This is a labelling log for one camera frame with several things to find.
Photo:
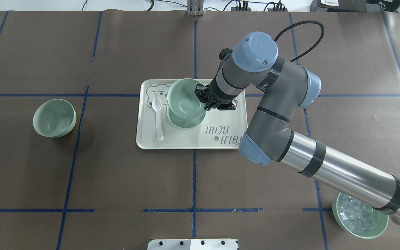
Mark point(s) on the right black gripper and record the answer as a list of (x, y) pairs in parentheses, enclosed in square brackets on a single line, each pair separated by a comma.
[(215, 98)]

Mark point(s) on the green bowl moved to tray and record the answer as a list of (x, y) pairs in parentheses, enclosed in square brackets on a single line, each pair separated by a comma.
[(183, 101)]

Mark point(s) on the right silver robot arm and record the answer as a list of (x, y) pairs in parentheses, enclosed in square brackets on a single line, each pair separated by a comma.
[(255, 60)]

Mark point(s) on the pale green bear tray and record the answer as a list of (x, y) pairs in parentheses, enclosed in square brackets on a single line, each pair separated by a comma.
[(218, 130)]

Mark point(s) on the green bowl on tray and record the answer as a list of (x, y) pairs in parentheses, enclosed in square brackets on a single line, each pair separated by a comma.
[(184, 123)]

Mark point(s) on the white plastic spoon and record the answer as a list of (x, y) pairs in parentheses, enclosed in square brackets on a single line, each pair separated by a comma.
[(156, 106)]

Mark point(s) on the green bowl with ice cubes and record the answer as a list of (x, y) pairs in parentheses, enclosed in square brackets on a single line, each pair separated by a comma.
[(358, 218)]

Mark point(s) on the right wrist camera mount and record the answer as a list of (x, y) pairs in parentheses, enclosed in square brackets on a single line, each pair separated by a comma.
[(223, 53)]

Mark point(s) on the aluminium frame post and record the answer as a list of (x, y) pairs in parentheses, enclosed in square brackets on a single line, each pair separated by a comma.
[(195, 8)]

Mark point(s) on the white pedestal column base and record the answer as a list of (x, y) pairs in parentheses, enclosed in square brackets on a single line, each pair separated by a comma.
[(193, 244)]

